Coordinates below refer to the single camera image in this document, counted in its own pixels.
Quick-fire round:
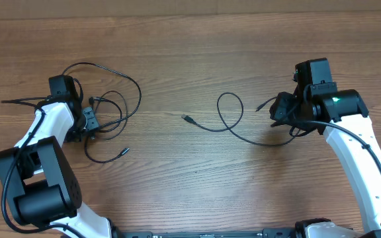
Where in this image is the black USB cable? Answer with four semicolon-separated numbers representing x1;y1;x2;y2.
181;91;299;147
61;61;142;165

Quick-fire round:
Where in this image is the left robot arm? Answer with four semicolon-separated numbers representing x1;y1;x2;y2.
0;75;122;237

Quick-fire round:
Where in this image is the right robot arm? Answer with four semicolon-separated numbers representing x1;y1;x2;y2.
269;58;381;237

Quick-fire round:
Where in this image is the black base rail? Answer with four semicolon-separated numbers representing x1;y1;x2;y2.
113;227;308;238

